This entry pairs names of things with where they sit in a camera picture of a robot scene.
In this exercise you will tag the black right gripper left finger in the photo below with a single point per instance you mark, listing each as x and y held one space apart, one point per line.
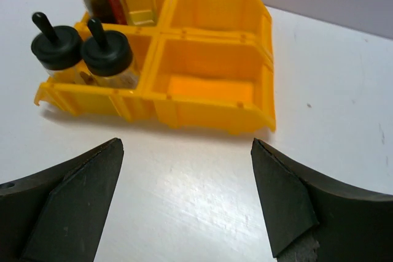
59 214

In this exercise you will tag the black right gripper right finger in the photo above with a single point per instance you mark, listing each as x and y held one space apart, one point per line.
312 217

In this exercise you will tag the black-lid white spice jar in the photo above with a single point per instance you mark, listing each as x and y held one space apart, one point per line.
109 57

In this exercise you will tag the yellow four-compartment plastic bin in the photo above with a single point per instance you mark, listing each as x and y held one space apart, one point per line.
206 63

